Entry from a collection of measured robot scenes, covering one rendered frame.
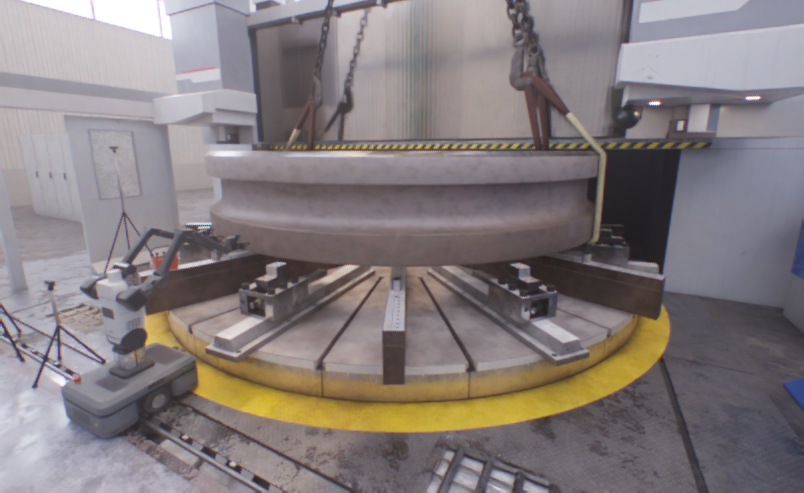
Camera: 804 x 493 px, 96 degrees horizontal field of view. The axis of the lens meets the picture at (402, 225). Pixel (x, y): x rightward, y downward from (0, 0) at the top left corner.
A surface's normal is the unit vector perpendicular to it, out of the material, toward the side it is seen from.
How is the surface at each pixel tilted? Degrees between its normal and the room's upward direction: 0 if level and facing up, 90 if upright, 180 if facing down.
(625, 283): 90
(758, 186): 90
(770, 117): 90
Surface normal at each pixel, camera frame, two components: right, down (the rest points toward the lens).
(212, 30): -0.46, 0.18
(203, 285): 0.70, 0.15
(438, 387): 0.09, 0.20
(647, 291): -0.72, 0.14
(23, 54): 0.89, 0.09
